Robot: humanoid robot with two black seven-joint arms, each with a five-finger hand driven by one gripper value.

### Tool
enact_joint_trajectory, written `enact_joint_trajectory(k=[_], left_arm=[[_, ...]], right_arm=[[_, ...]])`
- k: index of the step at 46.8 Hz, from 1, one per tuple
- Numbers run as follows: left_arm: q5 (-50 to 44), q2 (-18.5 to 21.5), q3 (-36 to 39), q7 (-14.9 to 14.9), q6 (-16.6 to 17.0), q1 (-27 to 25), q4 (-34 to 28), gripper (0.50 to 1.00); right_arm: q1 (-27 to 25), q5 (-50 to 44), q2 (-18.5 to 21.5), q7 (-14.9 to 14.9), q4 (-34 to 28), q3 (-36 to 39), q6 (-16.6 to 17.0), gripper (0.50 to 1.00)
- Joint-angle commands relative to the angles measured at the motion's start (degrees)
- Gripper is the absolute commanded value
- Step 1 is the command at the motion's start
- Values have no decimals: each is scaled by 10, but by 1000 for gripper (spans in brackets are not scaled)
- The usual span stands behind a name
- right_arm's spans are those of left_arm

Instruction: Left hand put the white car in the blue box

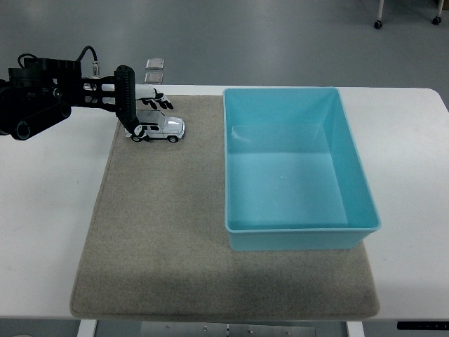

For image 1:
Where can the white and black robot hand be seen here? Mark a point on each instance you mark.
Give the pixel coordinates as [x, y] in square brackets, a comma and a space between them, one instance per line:
[145, 92]

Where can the white toy car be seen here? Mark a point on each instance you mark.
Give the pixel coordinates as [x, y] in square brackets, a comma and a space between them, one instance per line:
[168, 127]

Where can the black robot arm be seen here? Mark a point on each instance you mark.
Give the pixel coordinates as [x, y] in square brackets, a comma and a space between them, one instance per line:
[38, 102]

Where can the light blue plastic box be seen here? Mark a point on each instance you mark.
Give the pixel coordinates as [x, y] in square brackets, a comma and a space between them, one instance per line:
[291, 189]

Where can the silver metal floor plate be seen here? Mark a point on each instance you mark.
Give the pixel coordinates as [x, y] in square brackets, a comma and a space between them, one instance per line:
[155, 64]
[154, 78]

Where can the beige felt mat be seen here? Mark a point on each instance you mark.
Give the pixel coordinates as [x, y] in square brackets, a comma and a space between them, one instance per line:
[158, 228]

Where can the black caster wheel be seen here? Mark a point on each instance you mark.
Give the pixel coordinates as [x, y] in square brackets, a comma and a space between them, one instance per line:
[377, 24]
[436, 20]

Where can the white table leg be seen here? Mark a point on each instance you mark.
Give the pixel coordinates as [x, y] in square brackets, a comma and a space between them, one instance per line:
[355, 330]
[86, 329]

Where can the white cart leg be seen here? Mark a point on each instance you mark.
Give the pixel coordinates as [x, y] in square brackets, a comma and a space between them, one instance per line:
[380, 10]
[439, 7]

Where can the grey metal plate with screws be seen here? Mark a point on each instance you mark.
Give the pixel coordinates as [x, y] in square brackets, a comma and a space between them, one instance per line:
[228, 330]

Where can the black table control panel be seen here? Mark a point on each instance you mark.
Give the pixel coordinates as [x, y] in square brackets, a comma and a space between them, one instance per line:
[422, 325]

